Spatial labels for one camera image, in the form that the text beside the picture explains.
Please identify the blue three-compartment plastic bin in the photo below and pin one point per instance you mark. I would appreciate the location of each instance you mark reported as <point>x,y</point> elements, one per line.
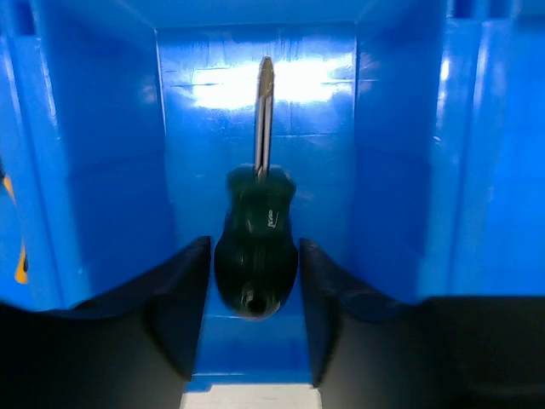
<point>414,134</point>

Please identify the green screwdriver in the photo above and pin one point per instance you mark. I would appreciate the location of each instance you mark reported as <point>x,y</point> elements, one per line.
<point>256,259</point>

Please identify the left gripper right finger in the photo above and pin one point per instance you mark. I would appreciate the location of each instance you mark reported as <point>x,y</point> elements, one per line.
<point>356,336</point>

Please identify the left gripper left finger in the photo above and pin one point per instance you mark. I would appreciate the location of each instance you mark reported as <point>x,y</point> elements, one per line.
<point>170,299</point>

